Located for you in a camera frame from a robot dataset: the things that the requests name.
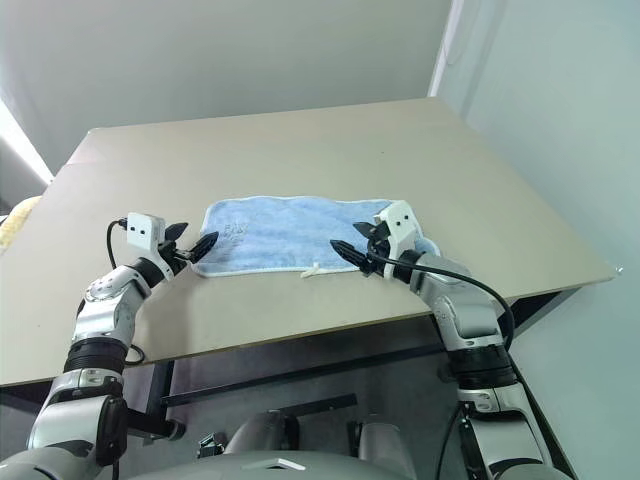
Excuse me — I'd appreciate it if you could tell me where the small black metal bracket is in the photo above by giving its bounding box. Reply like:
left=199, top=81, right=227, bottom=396
left=197, top=433, right=225, bottom=460

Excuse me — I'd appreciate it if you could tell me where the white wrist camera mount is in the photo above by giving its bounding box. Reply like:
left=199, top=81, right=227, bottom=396
left=373, top=199, right=420, bottom=279
left=124, top=211, right=175, bottom=279

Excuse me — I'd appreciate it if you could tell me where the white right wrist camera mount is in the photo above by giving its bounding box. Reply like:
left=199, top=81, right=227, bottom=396
left=373, top=199, right=420, bottom=279

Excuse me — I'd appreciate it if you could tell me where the white door frame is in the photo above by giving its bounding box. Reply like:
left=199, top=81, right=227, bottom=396
left=427, top=0, right=472, bottom=99

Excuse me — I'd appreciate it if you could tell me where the grey rounded housing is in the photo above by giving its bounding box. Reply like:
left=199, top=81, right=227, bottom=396
left=233, top=409, right=301, bottom=455
left=357, top=422, right=417, bottom=480

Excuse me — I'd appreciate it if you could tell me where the light blue cloth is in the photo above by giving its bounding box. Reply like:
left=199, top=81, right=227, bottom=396
left=191, top=195, right=442, bottom=279

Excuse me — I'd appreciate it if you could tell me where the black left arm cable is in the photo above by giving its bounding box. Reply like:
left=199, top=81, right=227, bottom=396
left=105, top=217, right=146, bottom=366

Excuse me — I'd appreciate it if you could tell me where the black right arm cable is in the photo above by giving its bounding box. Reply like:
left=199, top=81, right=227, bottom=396
left=367, top=252, right=576, bottom=480

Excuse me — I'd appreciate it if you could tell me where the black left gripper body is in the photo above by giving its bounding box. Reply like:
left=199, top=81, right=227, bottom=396
left=157, top=237, right=195, bottom=265

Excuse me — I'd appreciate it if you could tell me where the grey robot torso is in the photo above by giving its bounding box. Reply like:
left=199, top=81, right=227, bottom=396
left=0, top=435, right=416, bottom=480

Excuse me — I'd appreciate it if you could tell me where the black metal table frame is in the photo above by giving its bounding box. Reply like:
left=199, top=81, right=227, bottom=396
left=0, top=287, right=576, bottom=446

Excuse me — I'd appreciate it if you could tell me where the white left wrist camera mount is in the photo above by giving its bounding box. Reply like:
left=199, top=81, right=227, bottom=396
left=124, top=211, right=175, bottom=279

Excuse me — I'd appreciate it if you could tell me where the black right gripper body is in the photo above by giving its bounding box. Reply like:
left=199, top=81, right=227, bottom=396
left=360, top=223, right=394, bottom=277

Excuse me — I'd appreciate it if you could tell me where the cream fuzzy cloth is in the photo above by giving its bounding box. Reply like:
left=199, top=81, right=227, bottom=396
left=0, top=195, right=41, bottom=249

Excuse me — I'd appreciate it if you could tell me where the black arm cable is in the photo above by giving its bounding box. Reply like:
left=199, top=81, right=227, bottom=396
left=105, top=217, right=146, bottom=366
left=367, top=252, right=576, bottom=480

